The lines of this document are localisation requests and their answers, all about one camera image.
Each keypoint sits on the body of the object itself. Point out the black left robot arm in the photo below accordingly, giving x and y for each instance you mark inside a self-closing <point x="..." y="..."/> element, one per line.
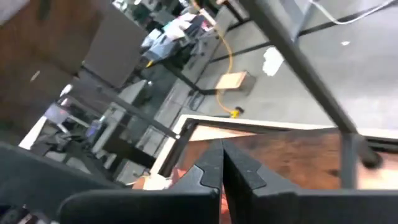
<point x="37" y="180"/>

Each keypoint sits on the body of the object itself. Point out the white paper scrap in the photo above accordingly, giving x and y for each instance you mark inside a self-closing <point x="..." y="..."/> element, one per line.
<point x="273" y="60"/>

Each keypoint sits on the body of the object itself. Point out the wooden block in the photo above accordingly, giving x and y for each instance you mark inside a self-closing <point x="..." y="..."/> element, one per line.
<point x="231" y="80"/>

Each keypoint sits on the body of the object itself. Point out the black metal shelf, wooden boards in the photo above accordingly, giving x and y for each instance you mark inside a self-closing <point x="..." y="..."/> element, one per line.
<point x="295" y="59"/>

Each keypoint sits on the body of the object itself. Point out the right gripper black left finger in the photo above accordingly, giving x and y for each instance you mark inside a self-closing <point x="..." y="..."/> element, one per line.
<point x="192" y="193"/>

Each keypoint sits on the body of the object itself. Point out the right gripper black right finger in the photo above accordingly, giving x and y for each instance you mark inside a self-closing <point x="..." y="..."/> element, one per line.
<point x="264" y="202"/>

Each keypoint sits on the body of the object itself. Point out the grey partition panel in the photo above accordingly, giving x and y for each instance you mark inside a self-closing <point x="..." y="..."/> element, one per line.
<point x="115" y="46"/>

